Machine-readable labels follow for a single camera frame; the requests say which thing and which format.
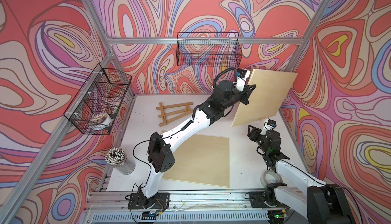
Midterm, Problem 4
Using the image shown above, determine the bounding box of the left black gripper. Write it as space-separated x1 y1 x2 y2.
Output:
219 81 256 112

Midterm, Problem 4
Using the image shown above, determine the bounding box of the plywood board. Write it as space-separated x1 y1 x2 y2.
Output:
231 68 298 127
163 134 230 187

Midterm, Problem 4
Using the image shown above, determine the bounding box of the wooden easel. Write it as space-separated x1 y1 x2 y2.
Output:
156 102 193 127

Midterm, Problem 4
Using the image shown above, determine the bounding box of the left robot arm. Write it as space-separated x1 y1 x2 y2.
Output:
126 68 256 209

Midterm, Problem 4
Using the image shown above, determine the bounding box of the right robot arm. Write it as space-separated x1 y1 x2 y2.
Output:
247 120 355 224

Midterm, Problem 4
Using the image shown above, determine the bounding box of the clear tape roll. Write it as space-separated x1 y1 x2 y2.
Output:
260 170 283 188

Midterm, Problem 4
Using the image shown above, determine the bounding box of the cup of pencils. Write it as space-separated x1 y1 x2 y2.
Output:
105 147 135 175

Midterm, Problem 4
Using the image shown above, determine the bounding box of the patterned tape roll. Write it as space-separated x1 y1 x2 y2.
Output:
90 113 112 131

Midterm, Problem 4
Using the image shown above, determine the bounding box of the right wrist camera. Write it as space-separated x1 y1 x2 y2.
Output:
264 119 277 131

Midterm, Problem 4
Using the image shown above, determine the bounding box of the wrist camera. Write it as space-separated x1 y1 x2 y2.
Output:
264 119 277 131
235 68 250 92

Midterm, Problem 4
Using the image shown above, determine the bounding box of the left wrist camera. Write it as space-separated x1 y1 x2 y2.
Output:
235 68 250 92

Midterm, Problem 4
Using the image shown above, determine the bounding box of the back black wire basket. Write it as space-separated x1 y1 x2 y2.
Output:
176 31 242 68

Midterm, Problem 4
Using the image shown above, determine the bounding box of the black wire basket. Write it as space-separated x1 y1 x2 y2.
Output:
176 31 242 68
63 64 132 135

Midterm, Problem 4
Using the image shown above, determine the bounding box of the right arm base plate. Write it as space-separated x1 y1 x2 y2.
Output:
244 191 290 209

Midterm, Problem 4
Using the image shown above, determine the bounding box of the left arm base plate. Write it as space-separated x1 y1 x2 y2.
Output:
125 192 170 210

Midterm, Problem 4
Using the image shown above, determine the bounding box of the left black wire basket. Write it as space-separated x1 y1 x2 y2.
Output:
63 64 132 135

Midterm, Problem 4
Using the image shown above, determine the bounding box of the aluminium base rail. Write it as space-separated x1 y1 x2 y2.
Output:
79 188 337 224

